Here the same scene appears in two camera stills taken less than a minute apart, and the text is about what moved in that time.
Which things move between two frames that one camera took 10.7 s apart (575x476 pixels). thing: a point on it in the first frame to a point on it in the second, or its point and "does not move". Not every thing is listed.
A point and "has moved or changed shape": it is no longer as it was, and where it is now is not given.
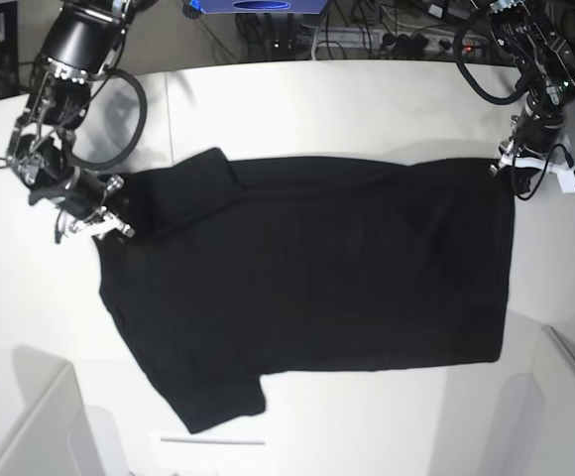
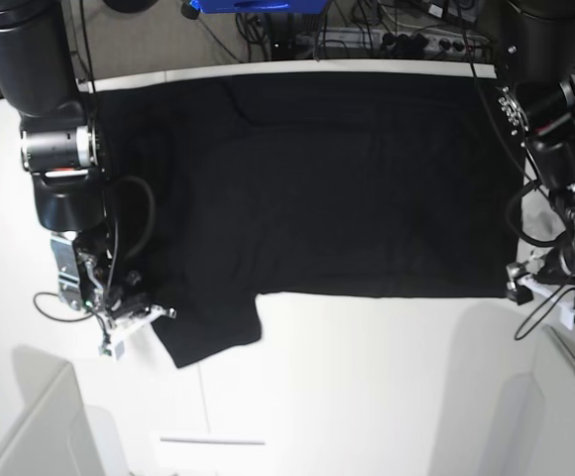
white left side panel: [54, 435] does not move
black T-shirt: [229, 271] has moved or changed shape
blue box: [234, 7] does not move
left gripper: [81, 197] to [125, 304]
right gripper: [537, 138] to [547, 272]
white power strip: [398, 41] does not move
